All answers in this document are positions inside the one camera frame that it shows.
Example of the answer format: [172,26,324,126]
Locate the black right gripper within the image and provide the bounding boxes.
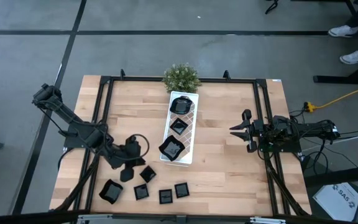
[229,108,264,154]

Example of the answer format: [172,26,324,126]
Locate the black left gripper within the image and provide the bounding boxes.
[106,134,147,184]

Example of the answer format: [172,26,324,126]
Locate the black small square plate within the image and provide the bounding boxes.
[133,183,150,201]
[139,165,157,184]
[169,117,190,136]
[158,189,173,205]
[174,182,190,199]

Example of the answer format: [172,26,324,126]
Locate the white lattice shelf rack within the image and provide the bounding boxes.
[159,90,200,166]

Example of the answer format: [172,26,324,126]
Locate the small green potted plant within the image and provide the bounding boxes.
[162,62,203,95]

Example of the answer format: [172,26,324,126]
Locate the person's white sneakers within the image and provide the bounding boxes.
[313,0,358,85]

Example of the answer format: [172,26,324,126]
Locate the white printed paper sheet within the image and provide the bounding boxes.
[311,182,358,222]

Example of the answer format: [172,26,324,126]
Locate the person's foot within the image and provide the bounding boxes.
[328,24,358,39]
[339,50,358,65]

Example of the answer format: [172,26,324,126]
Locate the black horizontal beam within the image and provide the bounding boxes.
[0,208,358,224]

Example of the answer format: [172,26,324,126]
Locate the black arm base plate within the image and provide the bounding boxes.
[63,129,109,150]
[256,128,301,153]

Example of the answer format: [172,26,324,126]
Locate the silver metal bracket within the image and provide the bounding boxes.
[249,216,287,224]
[76,213,114,224]

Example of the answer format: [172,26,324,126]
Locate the yellow extension cable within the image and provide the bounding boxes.
[304,81,358,113]

